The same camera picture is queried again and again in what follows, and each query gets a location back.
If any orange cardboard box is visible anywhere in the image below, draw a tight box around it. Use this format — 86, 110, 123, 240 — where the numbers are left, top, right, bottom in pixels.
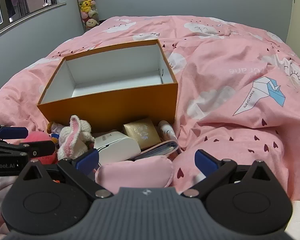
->
37, 39, 179, 133

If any gold gift box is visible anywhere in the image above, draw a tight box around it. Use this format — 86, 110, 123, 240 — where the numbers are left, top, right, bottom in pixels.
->
122, 117, 162, 150

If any white tube bottle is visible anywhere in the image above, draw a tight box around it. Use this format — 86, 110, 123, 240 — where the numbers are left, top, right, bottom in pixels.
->
94, 130, 142, 167

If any pink printed blanket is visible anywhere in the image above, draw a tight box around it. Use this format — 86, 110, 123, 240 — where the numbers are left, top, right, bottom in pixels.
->
0, 15, 300, 240

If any pink plush ball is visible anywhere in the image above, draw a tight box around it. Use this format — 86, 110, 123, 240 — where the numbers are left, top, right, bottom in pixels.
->
24, 131, 58, 165

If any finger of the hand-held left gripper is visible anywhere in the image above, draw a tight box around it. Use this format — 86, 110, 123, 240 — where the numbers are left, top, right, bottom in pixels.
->
0, 141, 56, 157
0, 122, 29, 140

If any pink wallet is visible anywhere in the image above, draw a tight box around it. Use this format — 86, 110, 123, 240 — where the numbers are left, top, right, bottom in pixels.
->
130, 140, 182, 162

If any clear tube of plush toys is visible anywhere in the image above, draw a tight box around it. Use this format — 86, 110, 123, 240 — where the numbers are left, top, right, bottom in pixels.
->
72, 0, 100, 32

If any white pink crocheted bunny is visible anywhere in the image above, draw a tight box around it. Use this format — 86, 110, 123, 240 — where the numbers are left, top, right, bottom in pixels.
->
57, 115, 95, 160

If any brown plush toy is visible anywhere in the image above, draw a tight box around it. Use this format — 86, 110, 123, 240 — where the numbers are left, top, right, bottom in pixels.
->
47, 121, 63, 140

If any window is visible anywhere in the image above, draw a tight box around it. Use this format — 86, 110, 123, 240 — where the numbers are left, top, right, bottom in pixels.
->
0, 0, 67, 39

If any white patterned tube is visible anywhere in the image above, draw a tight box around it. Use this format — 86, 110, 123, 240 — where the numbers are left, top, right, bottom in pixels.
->
158, 120, 177, 142

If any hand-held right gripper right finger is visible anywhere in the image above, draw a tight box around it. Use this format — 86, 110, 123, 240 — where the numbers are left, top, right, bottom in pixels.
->
182, 149, 275, 200

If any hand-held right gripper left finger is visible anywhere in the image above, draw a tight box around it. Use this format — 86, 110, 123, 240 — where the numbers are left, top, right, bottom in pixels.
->
20, 149, 113, 201

